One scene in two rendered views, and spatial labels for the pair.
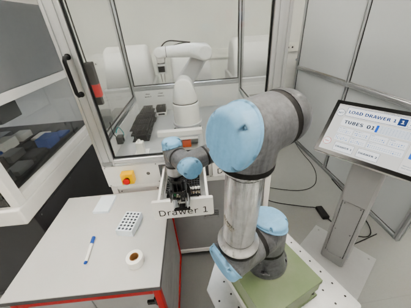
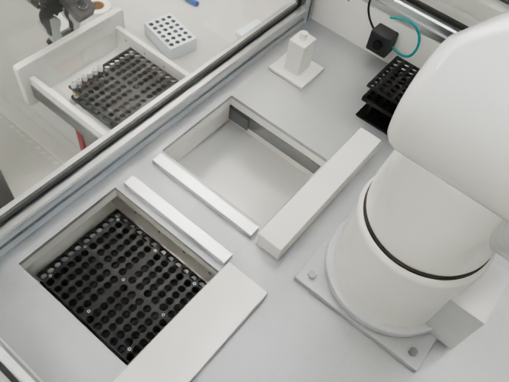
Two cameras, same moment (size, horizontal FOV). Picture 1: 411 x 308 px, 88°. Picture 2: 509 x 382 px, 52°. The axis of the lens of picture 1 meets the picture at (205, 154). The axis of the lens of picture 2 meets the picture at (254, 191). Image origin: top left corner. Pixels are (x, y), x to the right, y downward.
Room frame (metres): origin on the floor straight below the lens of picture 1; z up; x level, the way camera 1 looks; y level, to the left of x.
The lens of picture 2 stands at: (1.60, -0.37, 1.72)
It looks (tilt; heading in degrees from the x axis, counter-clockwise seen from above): 55 degrees down; 122
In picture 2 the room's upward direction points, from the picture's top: 11 degrees clockwise
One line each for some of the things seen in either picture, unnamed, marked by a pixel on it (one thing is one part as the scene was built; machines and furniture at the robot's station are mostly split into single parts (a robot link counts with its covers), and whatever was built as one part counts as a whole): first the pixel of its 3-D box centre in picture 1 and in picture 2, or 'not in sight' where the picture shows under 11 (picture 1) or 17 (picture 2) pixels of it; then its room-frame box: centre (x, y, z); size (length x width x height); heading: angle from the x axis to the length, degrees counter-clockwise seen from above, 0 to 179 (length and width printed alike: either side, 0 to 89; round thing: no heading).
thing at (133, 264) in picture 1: (134, 259); not in sight; (0.56, 0.33, 0.78); 0.07 x 0.07 x 0.04
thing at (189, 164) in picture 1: (189, 162); not in sight; (0.63, 0.06, 1.20); 0.11 x 0.11 x 0.08; 32
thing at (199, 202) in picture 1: (183, 207); not in sight; (0.74, 0.13, 0.87); 0.29 x 0.02 x 0.11; 92
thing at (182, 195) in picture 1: (178, 185); not in sight; (0.70, 0.12, 1.05); 0.09 x 0.08 x 0.12; 2
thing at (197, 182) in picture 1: (183, 181); not in sight; (0.94, 0.13, 0.87); 0.22 x 0.18 x 0.06; 2
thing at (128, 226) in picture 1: (129, 223); not in sight; (0.76, 0.41, 0.78); 0.12 x 0.08 x 0.04; 170
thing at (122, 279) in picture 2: not in sight; (125, 287); (1.25, -0.17, 0.87); 0.22 x 0.18 x 0.06; 2
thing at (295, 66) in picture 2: not in sight; (300, 51); (1.16, 0.40, 1.00); 0.09 x 0.08 x 0.10; 2
